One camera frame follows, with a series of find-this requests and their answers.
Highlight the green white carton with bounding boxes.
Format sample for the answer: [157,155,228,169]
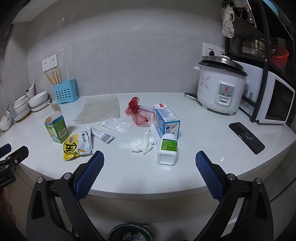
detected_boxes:
[44,111,69,144]

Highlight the yellow snack packet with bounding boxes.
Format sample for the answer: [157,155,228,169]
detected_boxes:
[63,133,81,161]

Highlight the clear bubble wrap sheet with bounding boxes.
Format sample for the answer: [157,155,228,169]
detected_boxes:
[74,95,120,125]

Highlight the white green label bottle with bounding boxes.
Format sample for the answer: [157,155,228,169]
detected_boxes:
[157,133,178,166]

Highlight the clear small plastic bag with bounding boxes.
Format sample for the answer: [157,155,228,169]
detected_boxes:
[101,117,134,133]

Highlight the white tissue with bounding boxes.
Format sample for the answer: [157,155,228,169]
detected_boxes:
[130,130,157,155]

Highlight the red mesh net bag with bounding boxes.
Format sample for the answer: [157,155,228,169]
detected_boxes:
[125,96,153,126]

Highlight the blue white milk carton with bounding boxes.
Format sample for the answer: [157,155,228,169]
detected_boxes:
[153,103,181,140]

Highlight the white snack wrapper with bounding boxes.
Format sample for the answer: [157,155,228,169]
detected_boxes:
[76,128,93,156]

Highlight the dark green mesh trash bin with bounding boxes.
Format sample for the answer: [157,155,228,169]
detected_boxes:
[107,223,157,241]

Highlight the patterned small bowl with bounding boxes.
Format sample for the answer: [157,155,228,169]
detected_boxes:
[0,110,13,132]

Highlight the stacked white bowls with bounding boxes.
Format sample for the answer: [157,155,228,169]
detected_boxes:
[13,95,31,121]

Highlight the white bowl on plate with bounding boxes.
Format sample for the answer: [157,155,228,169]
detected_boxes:
[28,91,51,112]

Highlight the white ceramic spoon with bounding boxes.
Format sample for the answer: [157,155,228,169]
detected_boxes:
[26,77,36,99]

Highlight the blue chopstick holder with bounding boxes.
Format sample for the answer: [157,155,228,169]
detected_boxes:
[53,79,79,104]

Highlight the wooden chopsticks bundle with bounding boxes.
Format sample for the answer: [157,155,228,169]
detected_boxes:
[44,66,62,85]

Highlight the white microwave oven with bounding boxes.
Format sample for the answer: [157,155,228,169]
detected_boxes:
[238,61,295,125]

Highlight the white rice cooker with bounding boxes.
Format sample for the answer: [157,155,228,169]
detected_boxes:
[194,55,247,115]

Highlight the red plastic basin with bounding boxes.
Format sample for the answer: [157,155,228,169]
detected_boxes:
[271,46,289,69]

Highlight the steel pot on shelf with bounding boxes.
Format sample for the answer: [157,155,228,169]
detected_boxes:
[242,39,265,58]

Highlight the black metal shelf rack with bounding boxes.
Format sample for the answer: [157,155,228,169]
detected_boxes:
[223,1,295,126]

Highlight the hanging white cloth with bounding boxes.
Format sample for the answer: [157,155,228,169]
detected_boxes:
[221,5,234,38]

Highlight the left wall socket panel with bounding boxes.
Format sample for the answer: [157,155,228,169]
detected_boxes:
[42,54,58,72]

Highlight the wall socket panel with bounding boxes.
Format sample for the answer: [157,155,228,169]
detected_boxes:
[42,54,58,72]
[202,43,225,57]

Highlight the right wall socket panel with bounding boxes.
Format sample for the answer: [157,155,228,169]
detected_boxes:
[202,43,225,57]

